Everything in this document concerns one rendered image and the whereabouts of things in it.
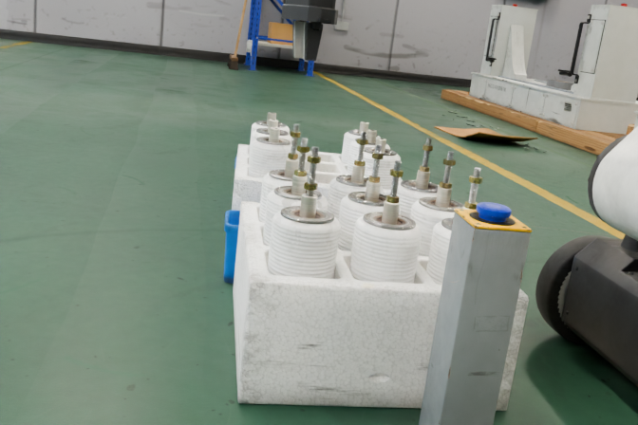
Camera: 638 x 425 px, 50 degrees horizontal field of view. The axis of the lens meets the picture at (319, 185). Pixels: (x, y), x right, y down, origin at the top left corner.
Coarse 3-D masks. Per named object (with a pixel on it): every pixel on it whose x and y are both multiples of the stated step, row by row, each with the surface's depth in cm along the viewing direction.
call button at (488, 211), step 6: (480, 204) 81; (486, 204) 81; (492, 204) 81; (498, 204) 82; (480, 210) 80; (486, 210) 79; (492, 210) 79; (498, 210) 79; (504, 210) 79; (510, 210) 80; (480, 216) 80; (486, 216) 80; (492, 216) 79; (498, 216) 79; (504, 216) 79
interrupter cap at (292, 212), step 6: (282, 210) 96; (288, 210) 97; (294, 210) 97; (318, 210) 98; (324, 210) 98; (288, 216) 93; (294, 216) 94; (300, 216) 95; (318, 216) 96; (324, 216) 96; (330, 216) 96; (300, 222) 92; (306, 222) 92; (312, 222) 92; (318, 222) 92; (324, 222) 93; (330, 222) 94
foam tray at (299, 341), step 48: (240, 240) 117; (240, 288) 107; (288, 288) 90; (336, 288) 91; (384, 288) 92; (432, 288) 94; (240, 336) 98; (288, 336) 91; (336, 336) 92; (384, 336) 93; (432, 336) 94; (240, 384) 92; (288, 384) 93; (336, 384) 94; (384, 384) 95
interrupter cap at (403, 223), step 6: (366, 216) 98; (372, 216) 98; (378, 216) 99; (402, 216) 100; (366, 222) 96; (372, 222) 95; (378, 222) 96; (402, 222) 98; (408, 222) 97; (414, 222) 97; (384, 228) 94; (390, 228) 94; (396, 228) 94; (402, 228) 94; (408, 228) 95
